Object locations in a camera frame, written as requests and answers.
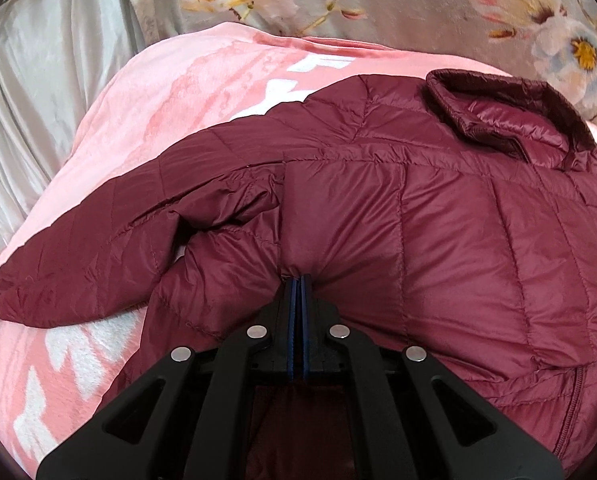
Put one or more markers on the pink blanket with white print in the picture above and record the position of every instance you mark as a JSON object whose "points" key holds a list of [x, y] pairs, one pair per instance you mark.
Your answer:
{"points": [[143, 110]]}

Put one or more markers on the maroon quilted puffer jacket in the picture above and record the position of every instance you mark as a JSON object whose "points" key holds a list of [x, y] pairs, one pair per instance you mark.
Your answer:
{"points": [[428, 240]]}

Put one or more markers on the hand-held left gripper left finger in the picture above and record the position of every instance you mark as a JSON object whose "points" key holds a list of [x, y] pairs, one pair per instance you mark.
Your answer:
{"points": [[291, 310]]}

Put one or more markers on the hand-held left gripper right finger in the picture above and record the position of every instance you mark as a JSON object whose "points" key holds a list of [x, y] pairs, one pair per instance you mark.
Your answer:
{"points": [[307, 310]]}

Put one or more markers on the silver satin cloth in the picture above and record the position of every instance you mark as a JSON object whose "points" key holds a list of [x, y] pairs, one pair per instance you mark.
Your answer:
{"points": [[43, 90]]}

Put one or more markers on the grey floral bed sheet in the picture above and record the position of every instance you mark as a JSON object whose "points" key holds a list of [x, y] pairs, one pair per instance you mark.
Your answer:
{"points": [[408, 5]]}

